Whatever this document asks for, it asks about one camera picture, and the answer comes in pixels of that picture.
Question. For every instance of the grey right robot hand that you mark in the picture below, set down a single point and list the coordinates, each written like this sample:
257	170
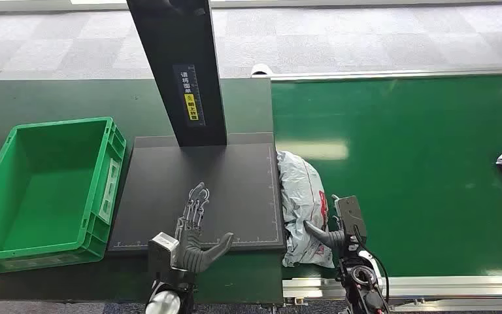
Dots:
330	237

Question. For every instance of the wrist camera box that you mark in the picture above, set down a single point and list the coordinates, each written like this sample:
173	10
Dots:
350	216
162	253

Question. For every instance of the wide aluminium conveyor rail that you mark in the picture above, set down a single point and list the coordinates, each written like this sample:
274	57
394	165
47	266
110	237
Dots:
450	288

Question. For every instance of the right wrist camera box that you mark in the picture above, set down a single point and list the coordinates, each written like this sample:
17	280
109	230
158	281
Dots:
350	216

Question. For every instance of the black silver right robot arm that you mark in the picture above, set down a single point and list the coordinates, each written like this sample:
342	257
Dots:
361	281

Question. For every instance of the green conveyor belt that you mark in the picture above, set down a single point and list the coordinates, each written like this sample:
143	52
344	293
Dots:
407	173

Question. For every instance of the green plastic crate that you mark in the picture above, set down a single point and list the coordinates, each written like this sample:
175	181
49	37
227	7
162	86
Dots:
43	195

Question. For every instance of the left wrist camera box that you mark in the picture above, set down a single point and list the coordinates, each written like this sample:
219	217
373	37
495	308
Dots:
162	253

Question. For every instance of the black yellow column label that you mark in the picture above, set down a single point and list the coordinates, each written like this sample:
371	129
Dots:
189	95

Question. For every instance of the white conveyor roller end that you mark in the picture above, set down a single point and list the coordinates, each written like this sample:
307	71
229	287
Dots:
261	69

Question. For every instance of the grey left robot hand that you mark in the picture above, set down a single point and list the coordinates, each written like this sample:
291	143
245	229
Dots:
192	253

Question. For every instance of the black scanner column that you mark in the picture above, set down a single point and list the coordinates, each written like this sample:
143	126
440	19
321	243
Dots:
181	43

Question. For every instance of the thin aluminium conveyor rail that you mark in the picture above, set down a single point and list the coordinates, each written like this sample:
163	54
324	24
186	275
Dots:
407	73

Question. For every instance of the black scanner base plate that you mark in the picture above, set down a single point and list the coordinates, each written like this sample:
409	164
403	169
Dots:
155	195

